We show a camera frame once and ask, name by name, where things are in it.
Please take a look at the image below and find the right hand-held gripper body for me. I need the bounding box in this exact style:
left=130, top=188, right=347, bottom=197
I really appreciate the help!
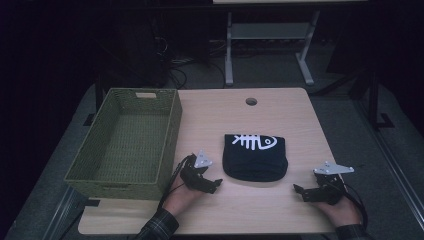
left=312, top=161, right=355, bottom=206

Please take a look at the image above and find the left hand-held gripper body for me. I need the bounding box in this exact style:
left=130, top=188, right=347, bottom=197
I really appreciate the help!
left=179, top=149, right=214, bottom=194

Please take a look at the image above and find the black garment with fishbone print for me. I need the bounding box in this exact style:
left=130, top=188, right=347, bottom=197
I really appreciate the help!
left=221, top=133, right=289, bottom=183

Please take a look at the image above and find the green woven basket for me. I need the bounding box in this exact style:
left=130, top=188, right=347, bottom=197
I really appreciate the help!
left=63, top=87, right=183, bottom=201

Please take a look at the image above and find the person's right hand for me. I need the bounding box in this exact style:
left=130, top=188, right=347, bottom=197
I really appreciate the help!
left=311, top=194, right=363, bottom=228

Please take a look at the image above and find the person's left hand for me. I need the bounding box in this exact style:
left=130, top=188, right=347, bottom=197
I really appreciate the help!
left=162, top=173, right=205, bottom=218

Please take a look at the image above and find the black metal stand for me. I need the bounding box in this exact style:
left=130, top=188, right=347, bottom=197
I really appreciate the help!
left=314, top=64, right=396, bottom=132

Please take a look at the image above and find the white metal stand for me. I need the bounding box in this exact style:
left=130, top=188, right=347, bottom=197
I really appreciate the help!
left=224, top=9, right=322, bottom=87

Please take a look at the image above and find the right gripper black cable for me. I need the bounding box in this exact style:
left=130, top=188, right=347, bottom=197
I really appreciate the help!
left=341, top=182, right=369, bottom=231

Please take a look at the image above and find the aluminium floor rail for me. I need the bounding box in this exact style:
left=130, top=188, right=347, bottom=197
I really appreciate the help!
left=353, top=98, right=424, bottom=231
left=41, top=185, right=88, bottom=240

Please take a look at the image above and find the bundle of floor cables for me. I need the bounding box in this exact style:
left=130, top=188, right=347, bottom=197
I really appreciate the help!
left=154, top=34, right=228, bottom=90

